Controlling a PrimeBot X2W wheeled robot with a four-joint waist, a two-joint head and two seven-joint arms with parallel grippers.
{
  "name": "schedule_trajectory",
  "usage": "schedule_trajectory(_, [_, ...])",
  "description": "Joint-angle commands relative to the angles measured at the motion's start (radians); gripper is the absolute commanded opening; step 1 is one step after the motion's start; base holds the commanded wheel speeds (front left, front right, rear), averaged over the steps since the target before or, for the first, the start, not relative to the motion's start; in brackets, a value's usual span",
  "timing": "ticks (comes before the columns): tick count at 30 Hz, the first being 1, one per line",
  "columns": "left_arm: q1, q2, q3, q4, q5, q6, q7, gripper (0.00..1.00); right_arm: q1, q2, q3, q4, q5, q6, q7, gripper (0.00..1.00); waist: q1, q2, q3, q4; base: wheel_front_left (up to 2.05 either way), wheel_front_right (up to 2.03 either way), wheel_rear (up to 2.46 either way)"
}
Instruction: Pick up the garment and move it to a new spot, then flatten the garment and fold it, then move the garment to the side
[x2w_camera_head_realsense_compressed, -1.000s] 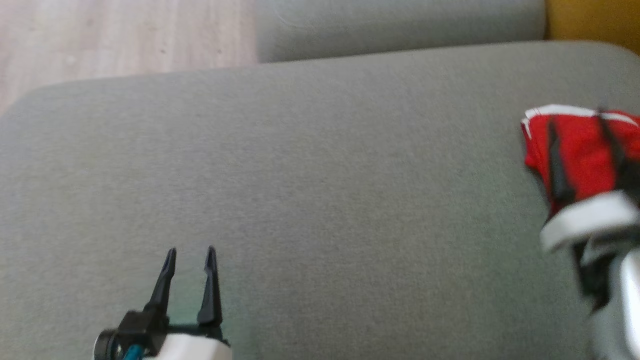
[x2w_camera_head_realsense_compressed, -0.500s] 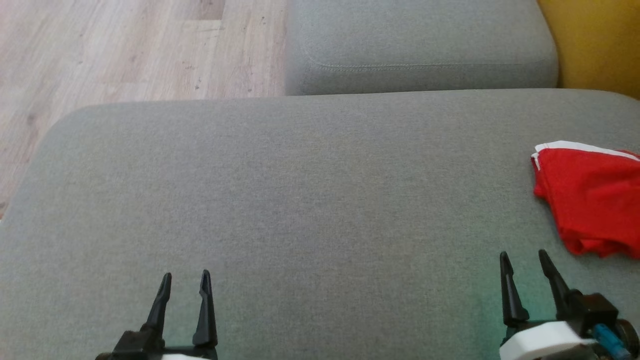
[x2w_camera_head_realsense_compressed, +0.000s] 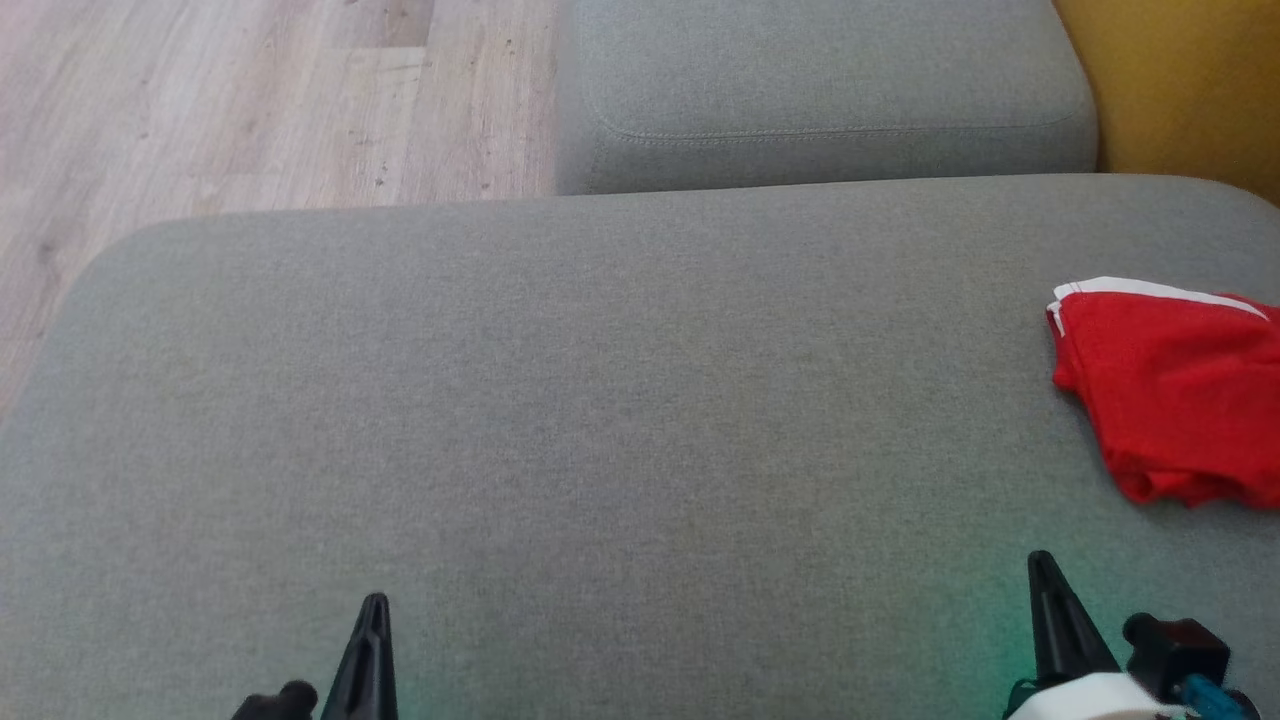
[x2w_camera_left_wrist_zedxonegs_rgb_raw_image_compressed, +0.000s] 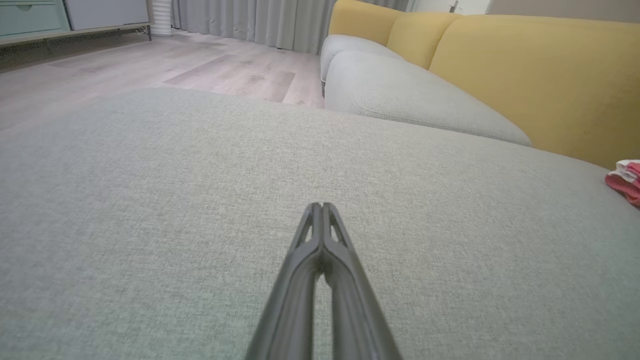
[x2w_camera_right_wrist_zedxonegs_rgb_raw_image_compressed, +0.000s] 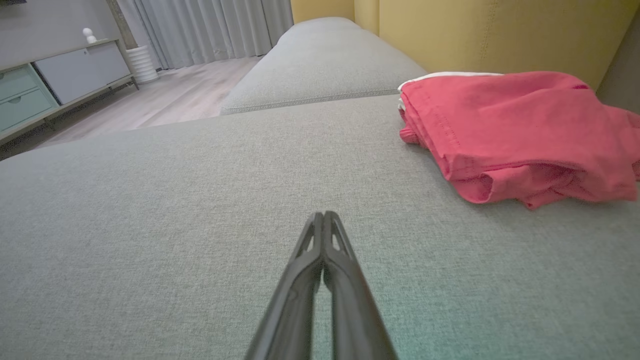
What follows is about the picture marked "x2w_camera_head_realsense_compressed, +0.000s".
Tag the large grey sofa ottoman cushion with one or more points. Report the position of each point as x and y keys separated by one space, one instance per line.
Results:
x=600 y=400

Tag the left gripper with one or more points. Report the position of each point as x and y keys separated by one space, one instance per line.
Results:
x=285 y=705

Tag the large yellow sofa back cushion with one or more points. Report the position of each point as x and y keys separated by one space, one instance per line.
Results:
x=1190 y=80

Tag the red mesh shorts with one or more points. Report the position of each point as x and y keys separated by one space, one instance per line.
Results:
x=1170 y=370

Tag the blue connector on right gripper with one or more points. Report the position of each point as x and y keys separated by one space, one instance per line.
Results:
x=1210 y=700

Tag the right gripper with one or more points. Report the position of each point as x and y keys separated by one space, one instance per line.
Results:
x=1100 y=700

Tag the long grey sofa seat cushion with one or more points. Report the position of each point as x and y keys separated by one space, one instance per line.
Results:
x=820 y=70

